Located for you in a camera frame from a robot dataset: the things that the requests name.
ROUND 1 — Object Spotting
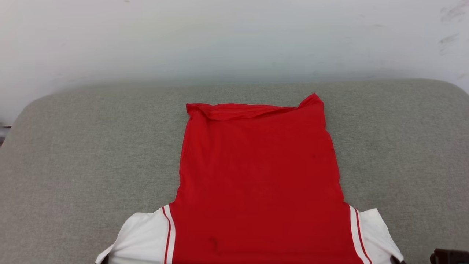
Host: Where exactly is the red shirt with white sleeves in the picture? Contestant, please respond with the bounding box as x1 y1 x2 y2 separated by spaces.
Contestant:
95 93 404 264

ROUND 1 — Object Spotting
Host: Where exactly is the grey fabric sofa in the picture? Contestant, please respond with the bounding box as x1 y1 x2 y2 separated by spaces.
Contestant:
0 78 469 264

